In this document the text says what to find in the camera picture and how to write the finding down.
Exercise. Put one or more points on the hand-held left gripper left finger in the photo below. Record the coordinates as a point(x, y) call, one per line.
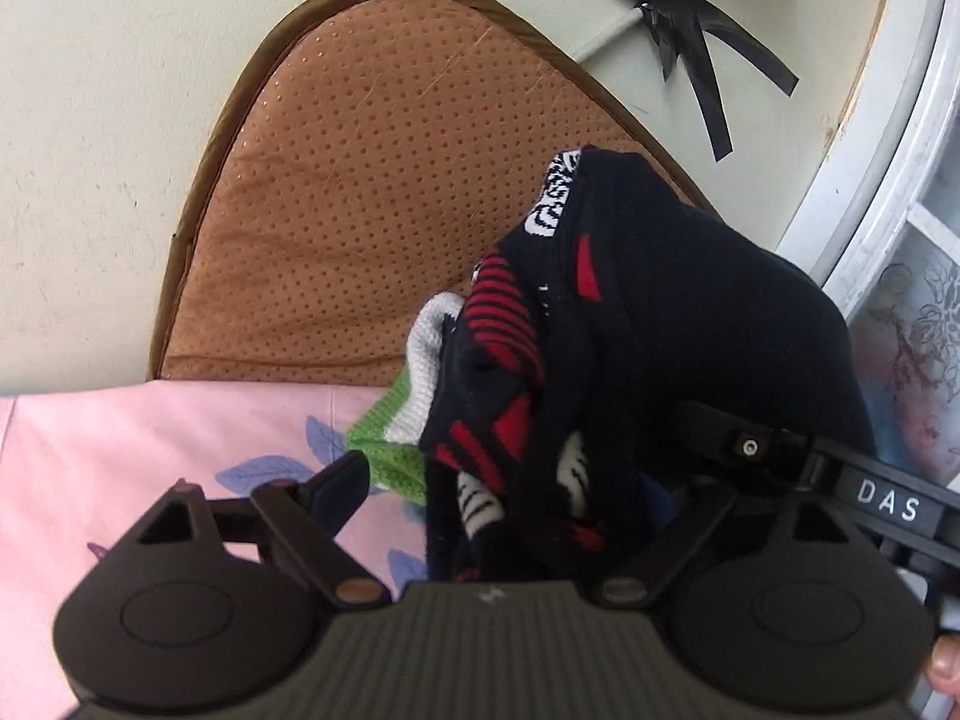
point(337, 491)

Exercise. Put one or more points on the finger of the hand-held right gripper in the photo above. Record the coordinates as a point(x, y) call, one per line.
point(750, 448)

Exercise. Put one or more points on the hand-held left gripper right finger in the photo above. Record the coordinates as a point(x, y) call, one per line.
point(690, 532)

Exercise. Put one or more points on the green white black knit sock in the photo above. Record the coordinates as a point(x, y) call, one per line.
point(390, 457)

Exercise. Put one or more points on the black red patterned garment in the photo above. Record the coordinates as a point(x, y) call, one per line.
point(675, 315)

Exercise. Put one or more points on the person's right hand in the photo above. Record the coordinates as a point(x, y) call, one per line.
point(946, 667)

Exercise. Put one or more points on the floral frosted window pane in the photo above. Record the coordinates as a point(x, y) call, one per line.
point(915, 360)

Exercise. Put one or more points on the pink floral bedsheet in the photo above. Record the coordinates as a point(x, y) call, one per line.
point(112, 450)

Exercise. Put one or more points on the brown perforated cushion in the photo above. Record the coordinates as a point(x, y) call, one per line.
point(337, 202)

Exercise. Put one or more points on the black tape cross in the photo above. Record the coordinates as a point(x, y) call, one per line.
point(679, 22)

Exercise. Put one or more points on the white window frame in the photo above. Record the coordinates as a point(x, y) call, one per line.
point(885, 165)

